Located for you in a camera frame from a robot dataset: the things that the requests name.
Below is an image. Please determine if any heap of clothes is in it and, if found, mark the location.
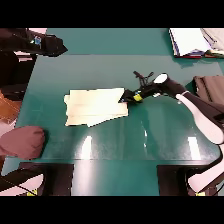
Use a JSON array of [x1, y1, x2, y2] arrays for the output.
[[179, 48, 224, 60]]

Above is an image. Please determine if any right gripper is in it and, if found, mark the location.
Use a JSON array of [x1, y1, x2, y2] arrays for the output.
[[118, 86, 148, 105]]

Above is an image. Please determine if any white garment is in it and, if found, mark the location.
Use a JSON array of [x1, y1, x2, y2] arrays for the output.
[[168, 28, 212, 58]]

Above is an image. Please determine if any cream garment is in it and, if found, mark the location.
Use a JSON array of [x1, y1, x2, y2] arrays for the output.
[[63, 87, 131, 129]]

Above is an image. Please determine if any beige garment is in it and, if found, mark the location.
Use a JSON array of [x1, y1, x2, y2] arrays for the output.
[[200, 28, 224, 51]]

